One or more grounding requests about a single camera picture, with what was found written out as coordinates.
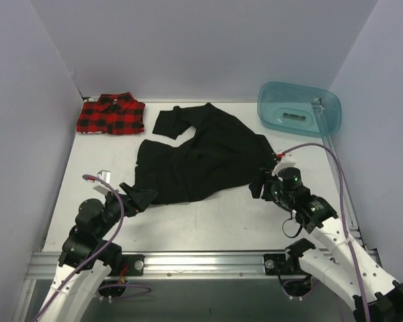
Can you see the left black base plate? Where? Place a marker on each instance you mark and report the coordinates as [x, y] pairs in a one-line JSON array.
[[128, 266]]

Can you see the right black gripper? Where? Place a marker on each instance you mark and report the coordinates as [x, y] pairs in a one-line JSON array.
[[265, 189]]

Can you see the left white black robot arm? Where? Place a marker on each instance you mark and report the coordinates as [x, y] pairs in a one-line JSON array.
[[90, 263]]

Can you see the red black plaid folded shirt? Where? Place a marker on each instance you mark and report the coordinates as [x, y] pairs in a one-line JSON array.
[[116, 115]]

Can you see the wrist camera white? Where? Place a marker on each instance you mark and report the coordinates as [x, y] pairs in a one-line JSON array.
[[283, 161], [102, 179]]

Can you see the teal plastic bin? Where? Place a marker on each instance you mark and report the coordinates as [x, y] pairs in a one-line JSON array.
[[297, 109]]

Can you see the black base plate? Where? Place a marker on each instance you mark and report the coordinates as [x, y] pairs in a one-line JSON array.
[[280, 265], [128, 266]]

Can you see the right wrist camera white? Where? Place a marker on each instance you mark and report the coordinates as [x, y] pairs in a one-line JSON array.
[[283, 161]]

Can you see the black long sleeve shirt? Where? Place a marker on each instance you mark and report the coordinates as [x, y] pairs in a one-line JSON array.
[[224, 153]]

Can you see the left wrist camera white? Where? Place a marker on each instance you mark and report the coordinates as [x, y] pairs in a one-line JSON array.
[[102, 179]]

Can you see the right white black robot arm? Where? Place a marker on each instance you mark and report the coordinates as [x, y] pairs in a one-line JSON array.
[[329, 252]]

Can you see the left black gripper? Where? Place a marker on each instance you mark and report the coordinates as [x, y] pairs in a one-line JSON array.
[[127, 196]]

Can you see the aluminium front rail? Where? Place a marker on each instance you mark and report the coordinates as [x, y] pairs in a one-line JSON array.
[[204, 265]]

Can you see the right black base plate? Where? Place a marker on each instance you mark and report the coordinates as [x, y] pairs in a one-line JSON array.
[[280, 265]]

